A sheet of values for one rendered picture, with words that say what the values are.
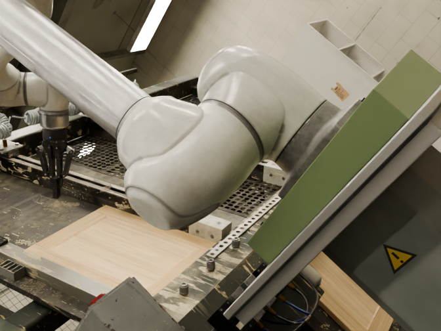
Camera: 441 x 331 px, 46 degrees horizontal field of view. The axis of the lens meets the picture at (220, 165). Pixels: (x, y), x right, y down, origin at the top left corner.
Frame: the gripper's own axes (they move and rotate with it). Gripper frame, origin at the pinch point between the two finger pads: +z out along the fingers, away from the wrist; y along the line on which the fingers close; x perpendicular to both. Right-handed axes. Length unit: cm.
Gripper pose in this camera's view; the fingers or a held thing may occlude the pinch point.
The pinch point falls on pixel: (56, 187)
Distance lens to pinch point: 179.6
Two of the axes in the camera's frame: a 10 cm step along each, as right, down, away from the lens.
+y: -9.9, -0.8, 0.7
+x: -0.9, 2.7, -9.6
